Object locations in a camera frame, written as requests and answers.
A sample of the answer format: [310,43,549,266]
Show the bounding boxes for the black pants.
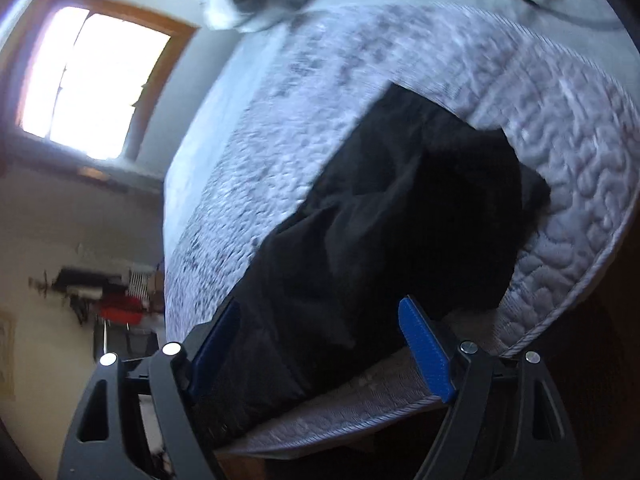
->
[193,84,550,447]

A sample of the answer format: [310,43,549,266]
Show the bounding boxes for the black metal chair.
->
[93,318,160,362]

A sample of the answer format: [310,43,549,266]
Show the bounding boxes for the coat rack with clothes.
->
[28,266,165,326]

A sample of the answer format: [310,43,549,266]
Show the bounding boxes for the quilted light purple bedspread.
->
[164,0,639,457]

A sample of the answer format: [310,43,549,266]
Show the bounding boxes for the wooden framed window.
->
[10,0,198,162]

